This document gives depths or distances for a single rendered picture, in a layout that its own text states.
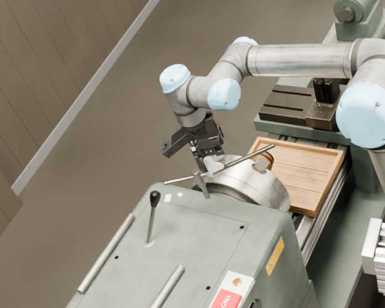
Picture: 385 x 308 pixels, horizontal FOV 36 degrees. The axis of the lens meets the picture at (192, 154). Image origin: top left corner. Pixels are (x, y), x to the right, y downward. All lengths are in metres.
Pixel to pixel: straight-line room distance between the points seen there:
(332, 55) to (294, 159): 1.06
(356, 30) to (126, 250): 1.51
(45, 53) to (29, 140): 0.62
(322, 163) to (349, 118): 1.13
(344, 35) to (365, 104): 1.66
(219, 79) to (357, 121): 0.37
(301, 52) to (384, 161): 0.31
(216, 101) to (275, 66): 0.16
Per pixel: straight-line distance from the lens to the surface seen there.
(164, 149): 1.59
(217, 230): 1.70
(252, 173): 1.86
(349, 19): 2.70
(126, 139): 4.15
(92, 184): 3.95
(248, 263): 1.61
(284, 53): 1.38
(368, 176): 2.47
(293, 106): 2.44
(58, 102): 4.45
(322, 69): 1.34
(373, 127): 1.17
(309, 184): 2.24
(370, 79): 1.18
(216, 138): 1.54
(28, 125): 4.23
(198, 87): 1.40
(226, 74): 1.41
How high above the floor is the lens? 2.54
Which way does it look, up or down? 42 degrees down
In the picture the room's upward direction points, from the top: 22 degrees counter-clockwise
